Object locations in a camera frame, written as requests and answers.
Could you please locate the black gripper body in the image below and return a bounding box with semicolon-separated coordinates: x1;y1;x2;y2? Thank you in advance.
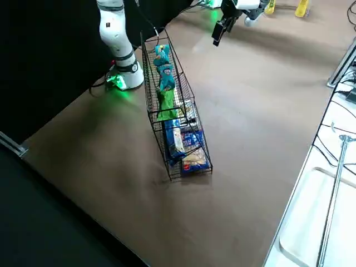
221;0;241;22

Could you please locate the teal chips packet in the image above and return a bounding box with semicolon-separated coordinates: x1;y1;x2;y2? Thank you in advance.
156;63;175;92
154;43;171;67

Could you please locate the green chips packet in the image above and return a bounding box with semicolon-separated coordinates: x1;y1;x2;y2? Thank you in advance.
156;89;179;122

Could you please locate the yellow label tea bottle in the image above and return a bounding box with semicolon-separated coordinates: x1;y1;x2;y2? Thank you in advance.
294;0;311;18
263;0;276;15

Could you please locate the blue and white cracker packet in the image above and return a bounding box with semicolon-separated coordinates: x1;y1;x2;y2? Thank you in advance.
182;99;197;122

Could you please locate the blue white patterned snack packet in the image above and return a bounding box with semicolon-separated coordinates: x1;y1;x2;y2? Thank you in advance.
180;130;204;152

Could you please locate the long dark blue snack packet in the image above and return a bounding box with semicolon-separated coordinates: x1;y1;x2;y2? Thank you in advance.
162;118;186;166

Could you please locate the blue biscuit packet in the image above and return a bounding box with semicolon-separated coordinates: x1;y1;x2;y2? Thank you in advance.
180;152;210;175

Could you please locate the white side table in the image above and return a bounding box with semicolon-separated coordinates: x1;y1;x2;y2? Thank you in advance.
263;69;356;267

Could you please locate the silver metal stand rod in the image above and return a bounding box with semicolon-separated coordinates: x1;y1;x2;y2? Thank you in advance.
316;134;352;267

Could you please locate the white plastic tray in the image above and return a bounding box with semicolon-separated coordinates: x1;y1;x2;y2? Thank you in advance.
279;166;356;267

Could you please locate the black cable with silver tip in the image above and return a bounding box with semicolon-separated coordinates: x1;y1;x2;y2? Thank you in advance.
135;0;161;37

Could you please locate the black wire basket shelf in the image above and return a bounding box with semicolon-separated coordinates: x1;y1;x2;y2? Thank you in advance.
140;27;214;183

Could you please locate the silver aluminium post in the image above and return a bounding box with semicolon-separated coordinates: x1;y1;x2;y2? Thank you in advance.
327;37;356;88

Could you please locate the black base cable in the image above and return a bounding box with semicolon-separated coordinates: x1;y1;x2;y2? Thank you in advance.
88;60;116;98

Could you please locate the silver aluminium corner rail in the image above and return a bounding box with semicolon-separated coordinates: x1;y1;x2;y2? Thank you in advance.
0;130;29;159

